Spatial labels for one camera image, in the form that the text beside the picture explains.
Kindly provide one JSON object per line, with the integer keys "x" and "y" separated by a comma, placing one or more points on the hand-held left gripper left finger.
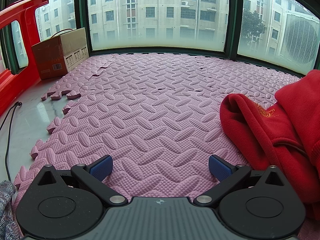
{"x": 101, "y": 168}

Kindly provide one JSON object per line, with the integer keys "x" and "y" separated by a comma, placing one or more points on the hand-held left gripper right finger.
{"x": 220, "y": 168}

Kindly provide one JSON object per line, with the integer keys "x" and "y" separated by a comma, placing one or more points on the red pants with gold embroidery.
{"x": 287, "y": 130}

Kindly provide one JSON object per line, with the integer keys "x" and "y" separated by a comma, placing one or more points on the pink foam puzzle mat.
{"x": 150, "y": 117}

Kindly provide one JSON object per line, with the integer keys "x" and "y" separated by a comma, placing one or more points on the grey knitted cloth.
{"x": 6, "y": 205}

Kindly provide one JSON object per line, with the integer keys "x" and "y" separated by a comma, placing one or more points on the brown cardboard box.
{"x": 47, "y": 57}

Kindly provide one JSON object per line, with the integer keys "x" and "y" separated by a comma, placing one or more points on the red plastic chair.
{"x": 15, "y": 80}

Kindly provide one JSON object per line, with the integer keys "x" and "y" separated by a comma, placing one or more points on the green tree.
{"x": 252, "y": 25}

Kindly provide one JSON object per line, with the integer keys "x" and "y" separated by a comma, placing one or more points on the white louvred panel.
{"x": 300, "y": 40}

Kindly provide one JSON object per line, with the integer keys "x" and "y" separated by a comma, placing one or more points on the beige apartment building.
{"x": 162, "y": 5}

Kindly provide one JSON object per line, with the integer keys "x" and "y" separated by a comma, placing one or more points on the dark green window frame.
{"x": 232, "y": 17}

